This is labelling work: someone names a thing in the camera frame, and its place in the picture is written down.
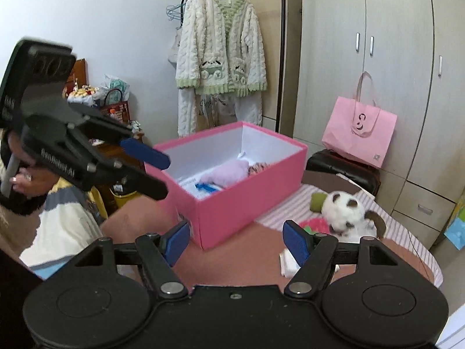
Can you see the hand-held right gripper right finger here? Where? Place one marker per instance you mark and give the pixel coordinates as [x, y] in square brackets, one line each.
[296, 243]

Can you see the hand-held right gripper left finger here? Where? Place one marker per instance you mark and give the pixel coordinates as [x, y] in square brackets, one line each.
[178, 241]

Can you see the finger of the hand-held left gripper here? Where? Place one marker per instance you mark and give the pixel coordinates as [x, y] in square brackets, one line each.
[145, 152]
[145, 185]

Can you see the white cloth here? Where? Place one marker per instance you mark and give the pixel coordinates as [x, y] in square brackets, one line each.
[290, 261]

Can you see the white brown plush dog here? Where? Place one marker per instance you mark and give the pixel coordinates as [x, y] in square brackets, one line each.
[345, 214]

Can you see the blue wet wipes pack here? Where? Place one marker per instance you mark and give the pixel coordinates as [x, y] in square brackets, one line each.
[209, 187]

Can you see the pink cardboard box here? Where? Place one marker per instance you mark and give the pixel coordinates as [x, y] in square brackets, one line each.
[236, 211]

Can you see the purple plush toy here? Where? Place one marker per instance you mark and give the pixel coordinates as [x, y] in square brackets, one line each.
[225, 171]

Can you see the pink floral cloth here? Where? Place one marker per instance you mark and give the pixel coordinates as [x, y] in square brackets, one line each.
[258, 169]

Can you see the person's left hand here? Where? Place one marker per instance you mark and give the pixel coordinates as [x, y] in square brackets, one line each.
[34, 185]

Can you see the yellow container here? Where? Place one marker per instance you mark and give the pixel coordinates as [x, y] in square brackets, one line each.
[123, 196]

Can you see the wooden dresser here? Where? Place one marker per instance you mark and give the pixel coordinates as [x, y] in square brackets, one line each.
[109, 152]

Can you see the white paper sheet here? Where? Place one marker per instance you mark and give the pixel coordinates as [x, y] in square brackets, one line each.
[189, 183]

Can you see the brown striped blanket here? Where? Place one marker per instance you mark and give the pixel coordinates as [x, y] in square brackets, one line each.
[247, 261]

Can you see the white plastic bag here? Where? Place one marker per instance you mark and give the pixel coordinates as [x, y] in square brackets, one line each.
[116, 83]

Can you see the black suitcase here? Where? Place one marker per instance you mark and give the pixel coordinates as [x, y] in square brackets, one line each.
[341, 171]

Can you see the white striped bedsheet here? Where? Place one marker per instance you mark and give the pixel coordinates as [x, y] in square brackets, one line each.
[399, 236]

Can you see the small white hanging bag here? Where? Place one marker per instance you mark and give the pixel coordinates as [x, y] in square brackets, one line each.
[174, 49]

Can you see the pink tote bag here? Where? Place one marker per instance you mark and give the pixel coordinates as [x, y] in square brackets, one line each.
[356, 134]

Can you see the cream green fleece robe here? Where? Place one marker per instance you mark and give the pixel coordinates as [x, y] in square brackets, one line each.
[218, 43]

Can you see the colourful paper bag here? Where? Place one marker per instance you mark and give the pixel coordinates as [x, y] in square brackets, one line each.
[457, 229]

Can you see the black clothes rack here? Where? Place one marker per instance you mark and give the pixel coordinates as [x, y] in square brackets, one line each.
[282, 43]

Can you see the light wooden cabinet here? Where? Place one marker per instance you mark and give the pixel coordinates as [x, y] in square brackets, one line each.
[292, 43]

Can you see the grey wardrobe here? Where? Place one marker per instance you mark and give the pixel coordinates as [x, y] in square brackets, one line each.
[399, 80]

